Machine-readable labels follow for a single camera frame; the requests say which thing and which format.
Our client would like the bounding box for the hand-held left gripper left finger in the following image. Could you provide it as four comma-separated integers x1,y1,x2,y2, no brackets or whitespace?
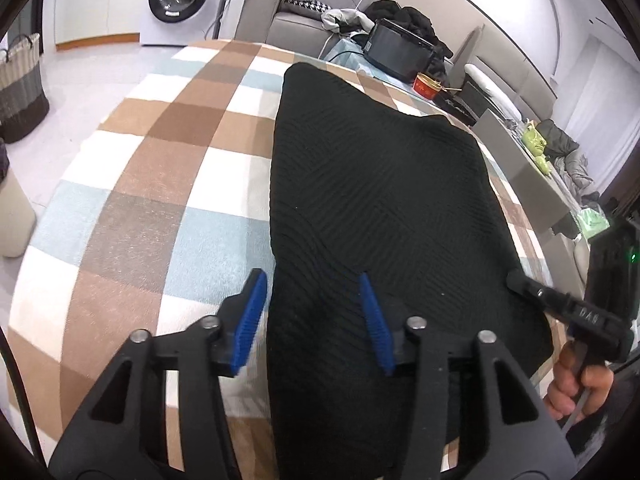
47,267,268,480

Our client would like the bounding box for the woven basket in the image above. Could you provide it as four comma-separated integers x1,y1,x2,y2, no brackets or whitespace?
0,32,51,143

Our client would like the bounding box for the black tray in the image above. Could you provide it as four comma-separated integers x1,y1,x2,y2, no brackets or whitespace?
440,95,478,126

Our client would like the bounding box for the person's right hand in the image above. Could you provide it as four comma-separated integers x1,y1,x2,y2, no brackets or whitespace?
542,341,616,421

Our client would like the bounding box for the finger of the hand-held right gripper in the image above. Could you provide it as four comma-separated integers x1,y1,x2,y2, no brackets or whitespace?
506,269,635,362

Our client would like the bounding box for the black cable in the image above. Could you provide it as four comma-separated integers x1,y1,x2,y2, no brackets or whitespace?
0,330,46,466

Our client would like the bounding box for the glass side table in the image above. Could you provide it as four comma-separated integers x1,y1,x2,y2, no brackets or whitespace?
320,35,476,128

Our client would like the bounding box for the green tissue pack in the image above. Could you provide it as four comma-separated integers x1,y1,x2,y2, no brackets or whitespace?
577,207,608,238

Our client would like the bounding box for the green toy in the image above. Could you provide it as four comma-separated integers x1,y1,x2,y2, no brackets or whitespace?
520,122,551,156

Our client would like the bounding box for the grey clothes pile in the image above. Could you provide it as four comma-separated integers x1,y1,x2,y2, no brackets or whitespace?
540,120,601,201

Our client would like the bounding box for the black cooking appliance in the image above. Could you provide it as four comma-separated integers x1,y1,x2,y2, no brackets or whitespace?
362,18,438,83

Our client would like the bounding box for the black knit sweater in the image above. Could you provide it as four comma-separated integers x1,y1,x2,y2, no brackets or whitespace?
267,62,553,480

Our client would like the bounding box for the grey sofa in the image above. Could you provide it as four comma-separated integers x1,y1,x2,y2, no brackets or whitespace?
235,0,373,61

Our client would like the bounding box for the grey box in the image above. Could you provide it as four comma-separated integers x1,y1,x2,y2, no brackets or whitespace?
475,109,586,241
540,232,591,291

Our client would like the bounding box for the houndstooth cloth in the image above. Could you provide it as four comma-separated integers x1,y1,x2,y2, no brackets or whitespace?
285,0,333,13

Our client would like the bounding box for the red bowl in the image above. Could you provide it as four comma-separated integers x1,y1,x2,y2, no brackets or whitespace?
412,72,448,106

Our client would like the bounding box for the black jacket pile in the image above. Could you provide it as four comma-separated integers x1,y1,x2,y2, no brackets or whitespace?
365,0,453,76

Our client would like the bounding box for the checkered blanket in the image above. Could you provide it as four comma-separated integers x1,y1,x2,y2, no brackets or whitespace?
7,39,566,480

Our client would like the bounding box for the white pillow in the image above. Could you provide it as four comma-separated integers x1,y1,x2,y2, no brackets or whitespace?
465,62,523,121

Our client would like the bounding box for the light curtain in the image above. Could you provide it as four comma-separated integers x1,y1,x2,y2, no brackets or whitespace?
555,35,640,211

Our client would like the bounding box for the white kitchen counter cabinet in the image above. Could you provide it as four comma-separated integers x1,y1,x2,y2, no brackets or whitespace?
52,0,151,51

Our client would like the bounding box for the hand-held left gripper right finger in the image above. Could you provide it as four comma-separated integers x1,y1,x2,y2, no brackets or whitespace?
360,272,576,480

